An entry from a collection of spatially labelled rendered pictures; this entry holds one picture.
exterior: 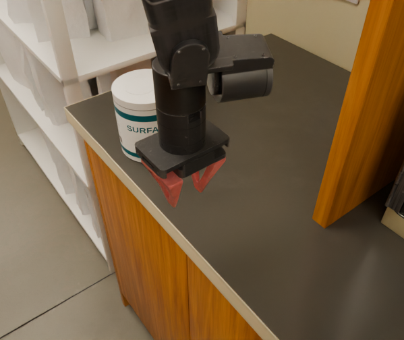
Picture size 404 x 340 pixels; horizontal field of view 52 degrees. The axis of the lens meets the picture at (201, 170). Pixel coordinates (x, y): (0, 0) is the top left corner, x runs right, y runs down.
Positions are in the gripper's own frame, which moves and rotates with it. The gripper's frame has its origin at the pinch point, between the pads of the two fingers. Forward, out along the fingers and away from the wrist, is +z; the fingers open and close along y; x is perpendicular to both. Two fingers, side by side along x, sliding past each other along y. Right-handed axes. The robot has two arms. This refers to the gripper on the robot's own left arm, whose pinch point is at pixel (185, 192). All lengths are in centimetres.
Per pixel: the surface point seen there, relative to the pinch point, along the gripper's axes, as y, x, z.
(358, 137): 25.2, -8.7, -2.8
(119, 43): 32, 82, 18
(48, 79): 15, 110, 38
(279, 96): 48, 27, 17
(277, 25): 75, 56, 15
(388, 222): 32.3, -14.9, 15.4
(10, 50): 13, 151, 42
